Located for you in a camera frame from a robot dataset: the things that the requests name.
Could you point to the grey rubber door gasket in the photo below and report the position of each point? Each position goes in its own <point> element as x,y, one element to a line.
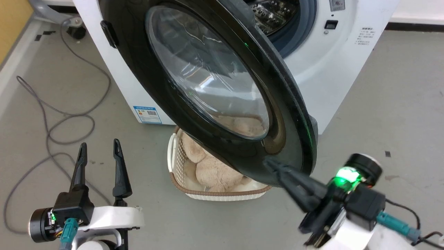
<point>307,27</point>

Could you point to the grey square panel badge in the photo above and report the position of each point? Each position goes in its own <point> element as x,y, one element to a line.
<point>337,4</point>

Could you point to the grey metal cart base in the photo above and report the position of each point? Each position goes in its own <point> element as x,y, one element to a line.
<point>52,12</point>

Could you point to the black floor tape piece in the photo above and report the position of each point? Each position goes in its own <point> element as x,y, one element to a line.
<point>37,38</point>
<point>49,32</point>

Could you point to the white washing machine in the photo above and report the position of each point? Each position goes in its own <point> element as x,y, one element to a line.
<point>333,69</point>

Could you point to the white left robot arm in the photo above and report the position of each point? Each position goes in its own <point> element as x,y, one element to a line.
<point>95,246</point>

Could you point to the white plastic laundry basket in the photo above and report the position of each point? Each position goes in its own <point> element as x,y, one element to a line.
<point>215,197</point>

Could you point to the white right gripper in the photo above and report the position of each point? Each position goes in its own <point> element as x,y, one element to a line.
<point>326,222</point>

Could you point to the black caster wheel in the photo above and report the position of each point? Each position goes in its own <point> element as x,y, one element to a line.
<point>76,32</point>

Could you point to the black door latch socket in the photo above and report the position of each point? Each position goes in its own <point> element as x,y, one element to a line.
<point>331,24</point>

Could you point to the beige plush toy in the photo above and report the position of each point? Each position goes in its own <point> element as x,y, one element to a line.
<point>215,172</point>

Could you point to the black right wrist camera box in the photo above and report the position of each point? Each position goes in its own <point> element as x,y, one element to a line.
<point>364,205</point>

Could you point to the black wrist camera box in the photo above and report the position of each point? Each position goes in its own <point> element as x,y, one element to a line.
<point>73,206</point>
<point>364,205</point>

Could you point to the black door hinge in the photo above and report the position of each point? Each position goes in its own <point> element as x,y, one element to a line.
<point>109,34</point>

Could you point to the steel washing machine drum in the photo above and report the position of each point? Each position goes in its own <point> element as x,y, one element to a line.
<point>274,15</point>

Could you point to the yellow wooden panel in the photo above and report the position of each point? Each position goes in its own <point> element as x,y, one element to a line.
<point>14,24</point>

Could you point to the teal camera connector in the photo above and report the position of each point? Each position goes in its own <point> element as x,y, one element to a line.
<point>68,231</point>
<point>395,225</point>

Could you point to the small printed text sticker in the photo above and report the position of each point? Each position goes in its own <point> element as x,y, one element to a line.
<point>364,35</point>

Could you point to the teal right camera connector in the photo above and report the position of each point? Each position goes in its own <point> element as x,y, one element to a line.
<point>395,225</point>

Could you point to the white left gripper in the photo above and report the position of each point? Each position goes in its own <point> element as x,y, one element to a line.
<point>114,218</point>

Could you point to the blue energy label sticker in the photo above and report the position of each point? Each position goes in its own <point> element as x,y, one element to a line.
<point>147,114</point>

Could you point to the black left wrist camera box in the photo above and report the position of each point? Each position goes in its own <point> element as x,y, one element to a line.
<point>73,206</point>

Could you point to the black round glass machine door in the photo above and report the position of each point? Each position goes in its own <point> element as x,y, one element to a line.
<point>133,69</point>

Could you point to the teal left camera connector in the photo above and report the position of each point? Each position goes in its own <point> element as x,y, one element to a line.
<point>68,231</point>

